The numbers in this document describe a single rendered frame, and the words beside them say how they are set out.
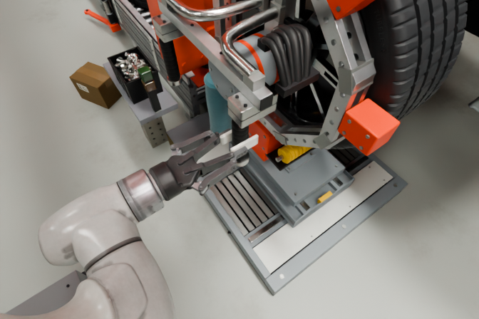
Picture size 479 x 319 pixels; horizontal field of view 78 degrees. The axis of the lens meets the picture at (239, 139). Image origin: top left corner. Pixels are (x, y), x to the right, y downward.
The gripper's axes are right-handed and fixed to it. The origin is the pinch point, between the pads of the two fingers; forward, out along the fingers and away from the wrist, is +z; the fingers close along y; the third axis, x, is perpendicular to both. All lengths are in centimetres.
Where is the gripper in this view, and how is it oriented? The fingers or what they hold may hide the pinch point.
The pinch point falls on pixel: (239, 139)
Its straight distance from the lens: 66.2
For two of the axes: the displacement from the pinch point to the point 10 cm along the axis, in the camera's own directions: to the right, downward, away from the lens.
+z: 8.2, -4.6, 3.4
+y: 5.7, 6.6, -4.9
